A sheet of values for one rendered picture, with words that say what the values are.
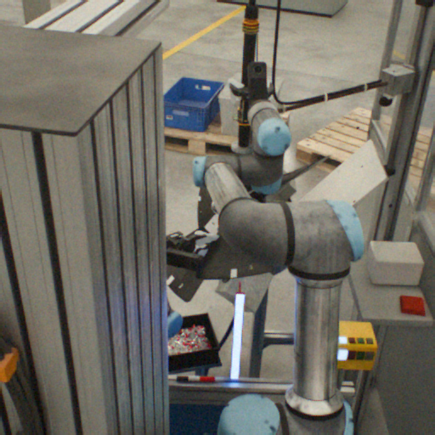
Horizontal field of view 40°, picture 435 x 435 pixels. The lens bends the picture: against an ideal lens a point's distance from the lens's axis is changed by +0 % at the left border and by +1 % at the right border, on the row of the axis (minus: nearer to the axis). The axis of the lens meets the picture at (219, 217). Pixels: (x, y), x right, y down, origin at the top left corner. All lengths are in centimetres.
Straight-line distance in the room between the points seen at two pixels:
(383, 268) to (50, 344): 169
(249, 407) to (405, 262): 111
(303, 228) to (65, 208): 61
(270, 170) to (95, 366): 89
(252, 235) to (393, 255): 122
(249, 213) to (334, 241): 16
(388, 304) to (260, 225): 119
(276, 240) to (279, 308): 234
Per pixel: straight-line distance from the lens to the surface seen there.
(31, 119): 52
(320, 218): 108
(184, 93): 546
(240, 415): 124
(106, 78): 59
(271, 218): 106
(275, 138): 138
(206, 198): 220
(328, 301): 114
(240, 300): 162
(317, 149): 474
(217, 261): 175
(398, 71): 211
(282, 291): 349
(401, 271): 223
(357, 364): 174
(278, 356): 312
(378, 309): 215
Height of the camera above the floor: 224
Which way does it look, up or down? 33 degrees down
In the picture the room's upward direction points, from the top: 2 degrees clockwise
